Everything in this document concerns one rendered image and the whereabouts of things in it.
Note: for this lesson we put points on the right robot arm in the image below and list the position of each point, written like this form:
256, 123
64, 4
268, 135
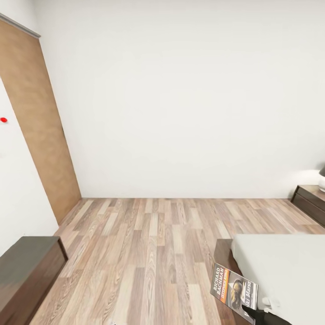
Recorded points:
268, 316

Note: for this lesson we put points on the bench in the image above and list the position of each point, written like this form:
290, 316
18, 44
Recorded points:
28, 270

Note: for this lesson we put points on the hardback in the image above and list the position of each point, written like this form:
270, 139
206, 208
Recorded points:
234, 290

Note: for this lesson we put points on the nightstand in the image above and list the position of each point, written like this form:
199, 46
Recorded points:
311, 200

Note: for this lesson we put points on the bed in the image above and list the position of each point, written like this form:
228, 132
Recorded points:
290, 267

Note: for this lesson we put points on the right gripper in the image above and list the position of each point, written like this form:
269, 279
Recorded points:
264, 318

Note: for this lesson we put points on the sliding door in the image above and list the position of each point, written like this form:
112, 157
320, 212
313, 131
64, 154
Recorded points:
26, 81

